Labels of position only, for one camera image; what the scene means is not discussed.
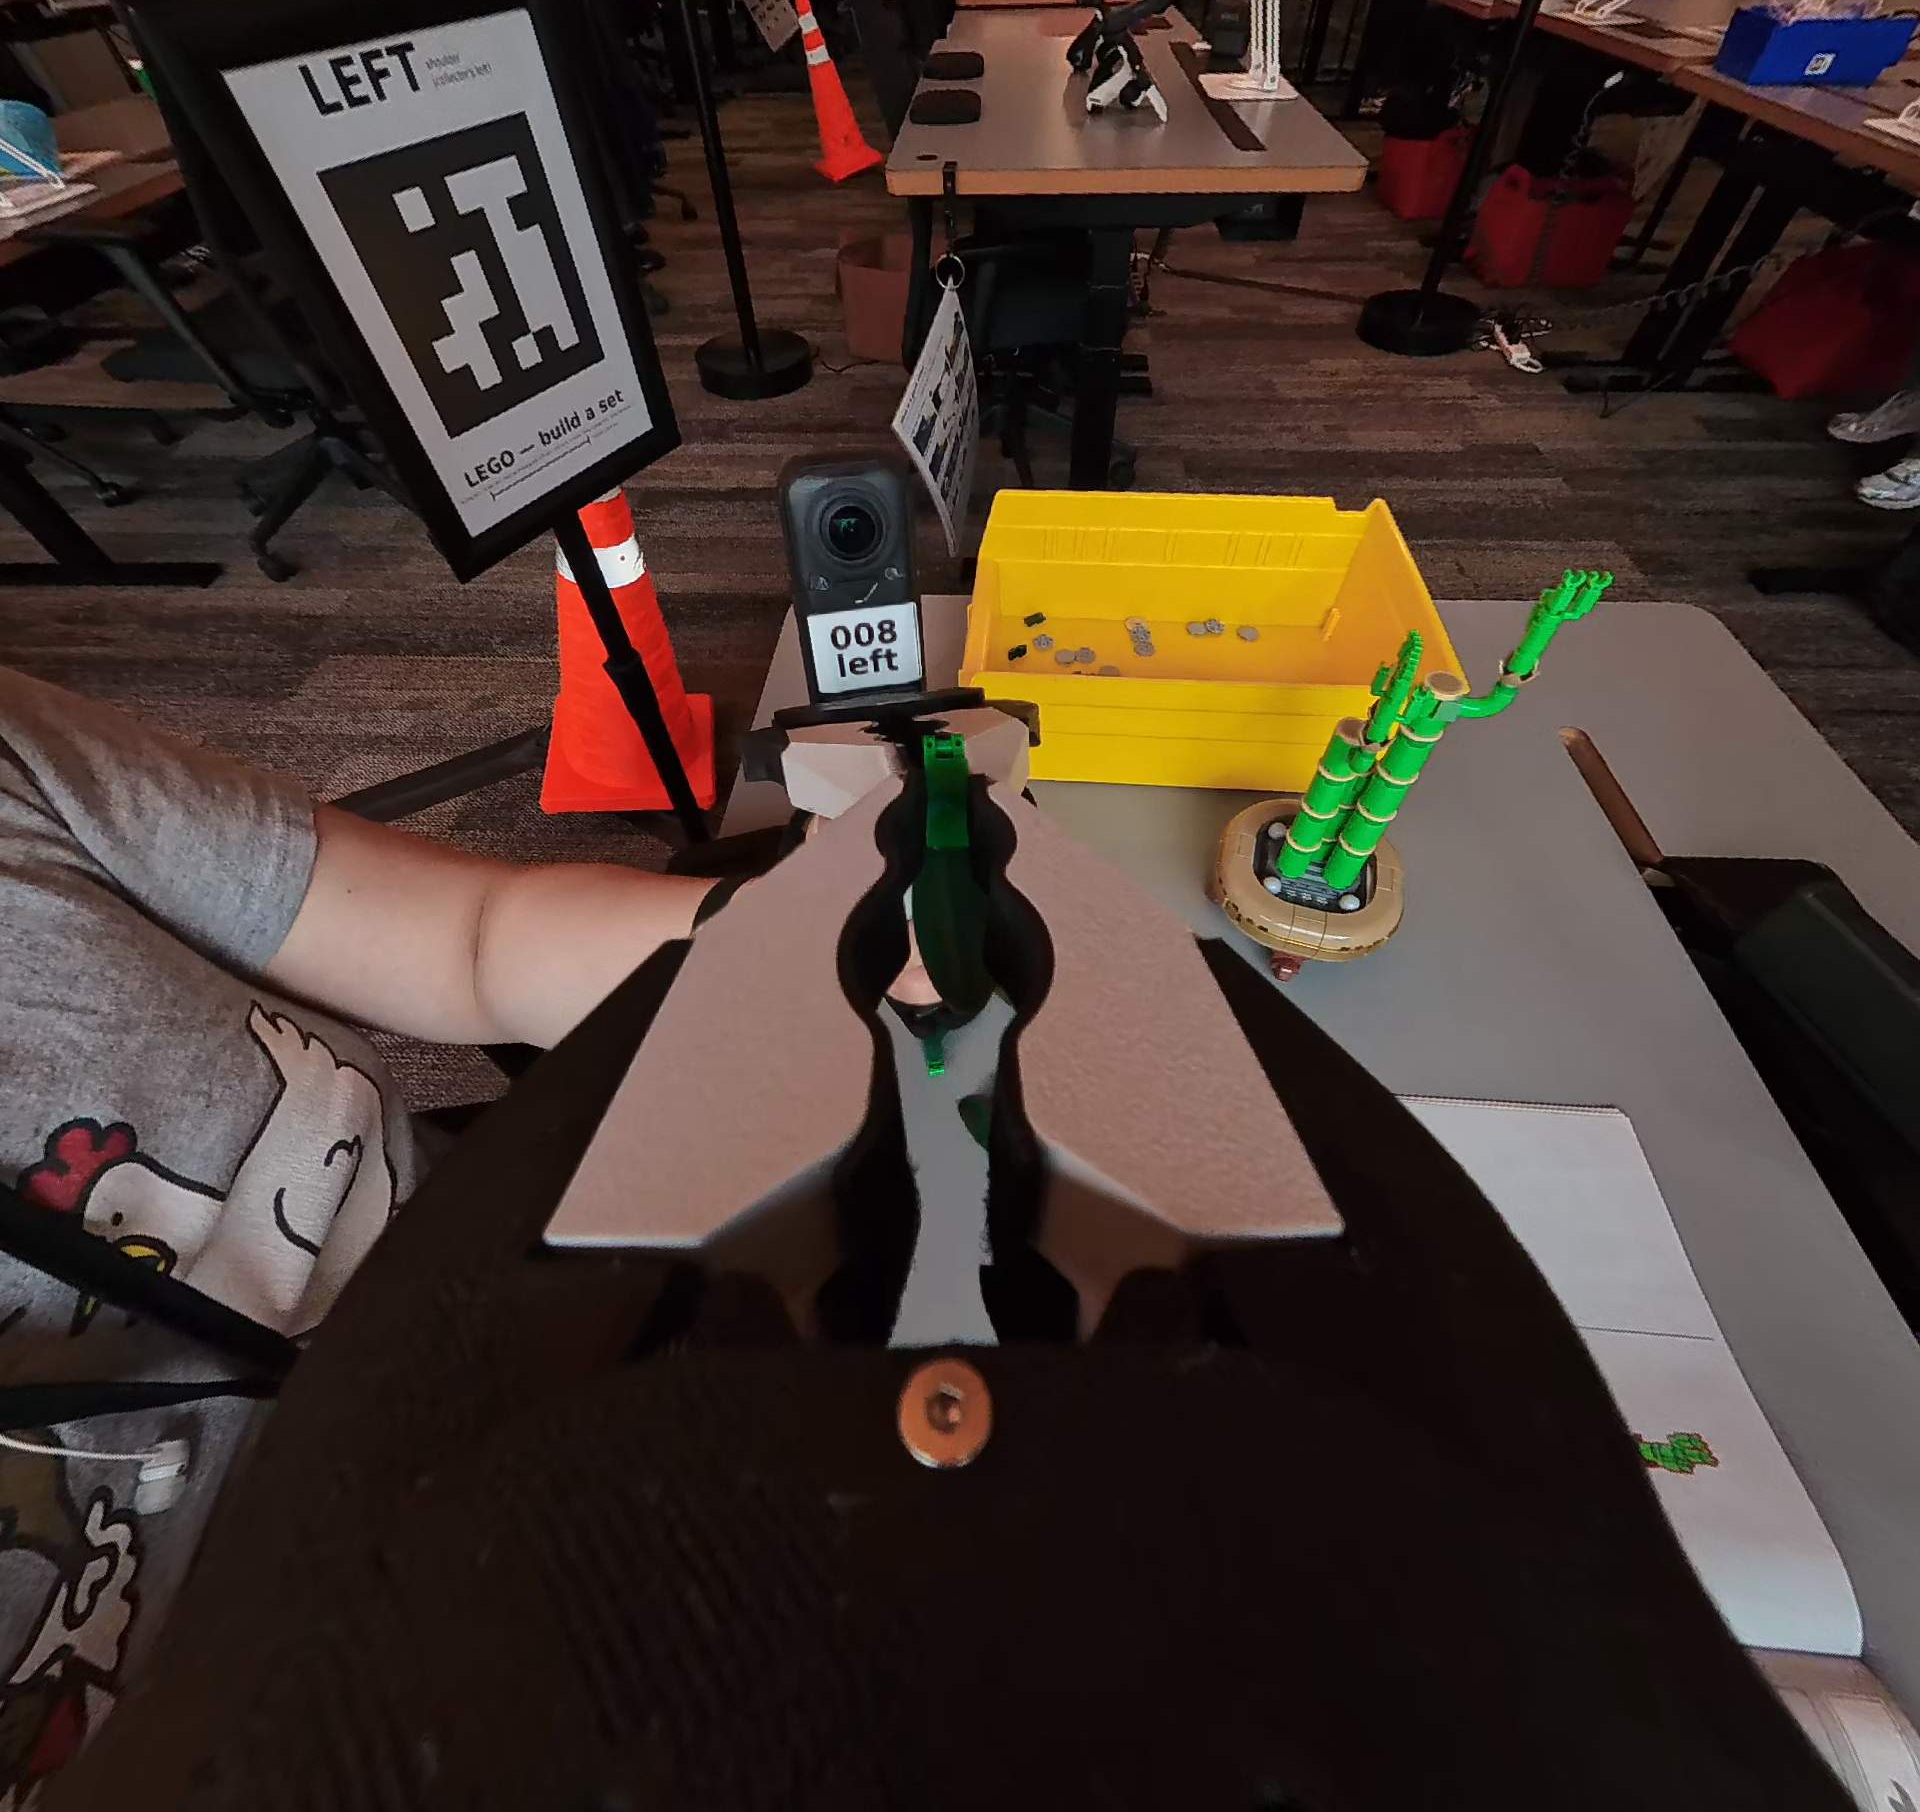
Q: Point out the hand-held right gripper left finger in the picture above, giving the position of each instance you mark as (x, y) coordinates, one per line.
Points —
(722, 1093)

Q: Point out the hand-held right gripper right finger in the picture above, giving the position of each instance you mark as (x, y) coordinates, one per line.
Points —
(1171, 1093)

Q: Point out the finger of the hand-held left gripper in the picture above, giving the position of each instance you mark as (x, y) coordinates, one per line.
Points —
(1003, 759)
(838, 772)

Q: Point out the dark green brick leaf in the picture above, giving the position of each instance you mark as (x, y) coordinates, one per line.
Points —
(951, 943)

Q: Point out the person's left forearm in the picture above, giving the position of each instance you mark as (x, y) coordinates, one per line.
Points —
(496, 928)

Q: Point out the group of grey brick pieces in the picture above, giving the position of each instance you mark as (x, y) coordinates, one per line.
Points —
(1078, 658)

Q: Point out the hanging printed card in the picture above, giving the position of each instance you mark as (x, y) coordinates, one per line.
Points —
(937, 419)

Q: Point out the yellow plastic bin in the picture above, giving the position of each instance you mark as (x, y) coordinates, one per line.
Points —
(1171, 731)

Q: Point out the green toy bamboo model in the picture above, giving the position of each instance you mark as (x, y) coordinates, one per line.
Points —
(1303, 914)

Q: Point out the cardboard box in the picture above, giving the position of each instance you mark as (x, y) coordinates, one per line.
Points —
(874, 295)

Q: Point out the orange traffic cone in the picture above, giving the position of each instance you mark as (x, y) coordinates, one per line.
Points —
(834, 118)
(599, 731)

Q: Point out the black oval pad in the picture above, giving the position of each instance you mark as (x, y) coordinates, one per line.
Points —
(951, 65)
(945, 107)

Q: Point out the building instruction booklet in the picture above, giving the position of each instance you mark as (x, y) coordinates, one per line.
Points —
(1575, 1243)

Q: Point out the wooden background table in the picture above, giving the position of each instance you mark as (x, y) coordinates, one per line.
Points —
(1050, 132)

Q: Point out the framed marker sign stand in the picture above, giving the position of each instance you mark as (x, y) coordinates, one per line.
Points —
(467, 270)

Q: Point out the brown wooden strip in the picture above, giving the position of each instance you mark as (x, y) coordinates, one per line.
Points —
(1613, 791)

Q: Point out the idle black white gripper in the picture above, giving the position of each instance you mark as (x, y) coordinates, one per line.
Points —
(1118, 55)

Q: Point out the red bag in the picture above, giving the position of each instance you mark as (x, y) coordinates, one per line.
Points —
(1543, 239)
(1423, 178)
(1830, 326)

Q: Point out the blue bin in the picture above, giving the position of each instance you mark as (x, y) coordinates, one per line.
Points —
(1799, 49)

